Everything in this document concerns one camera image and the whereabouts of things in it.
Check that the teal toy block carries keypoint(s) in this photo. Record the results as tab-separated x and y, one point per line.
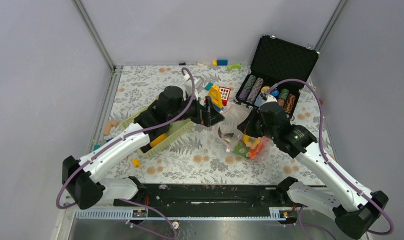
208	86

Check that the green arch block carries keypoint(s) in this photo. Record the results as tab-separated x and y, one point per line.
236	66

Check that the black poker chip case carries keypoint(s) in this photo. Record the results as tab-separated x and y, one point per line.
275	60

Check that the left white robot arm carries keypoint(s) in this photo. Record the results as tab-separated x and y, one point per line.
83	178

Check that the red white window block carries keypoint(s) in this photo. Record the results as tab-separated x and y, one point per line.
225	94

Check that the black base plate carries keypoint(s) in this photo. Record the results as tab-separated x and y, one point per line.
210	200

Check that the orange toy carrot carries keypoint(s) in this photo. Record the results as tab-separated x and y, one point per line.
241	150

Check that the floral table mat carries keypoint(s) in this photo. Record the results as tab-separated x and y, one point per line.
197	157

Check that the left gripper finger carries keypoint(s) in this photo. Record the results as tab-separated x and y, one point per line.
212	117
209	106

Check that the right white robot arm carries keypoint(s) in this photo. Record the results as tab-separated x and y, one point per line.
352	206

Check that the pale green plastic basket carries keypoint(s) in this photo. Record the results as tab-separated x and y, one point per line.
177	129

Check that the teal block at rail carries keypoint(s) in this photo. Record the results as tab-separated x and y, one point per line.
95	147

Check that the tan wooden block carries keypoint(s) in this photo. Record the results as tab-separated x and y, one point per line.
109	125

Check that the yellow toy block sailboat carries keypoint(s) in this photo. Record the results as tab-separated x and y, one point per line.
215	96

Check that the clear pink dotted zip bag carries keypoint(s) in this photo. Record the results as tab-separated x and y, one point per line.
234	114

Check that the grey toy fish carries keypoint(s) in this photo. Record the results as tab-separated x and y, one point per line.
227	137

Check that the blue yellow brick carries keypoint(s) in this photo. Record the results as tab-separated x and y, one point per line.
220	62

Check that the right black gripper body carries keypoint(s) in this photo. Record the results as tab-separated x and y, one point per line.
267	131

